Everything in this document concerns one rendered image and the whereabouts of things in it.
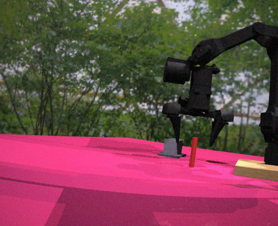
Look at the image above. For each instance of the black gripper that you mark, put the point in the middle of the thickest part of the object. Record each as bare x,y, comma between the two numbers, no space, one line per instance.
199,100

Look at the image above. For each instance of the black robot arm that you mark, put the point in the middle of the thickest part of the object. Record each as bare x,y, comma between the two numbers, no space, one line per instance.
178,71

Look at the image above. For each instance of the dark red peg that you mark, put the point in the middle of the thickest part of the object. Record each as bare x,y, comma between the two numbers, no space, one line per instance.
193,152

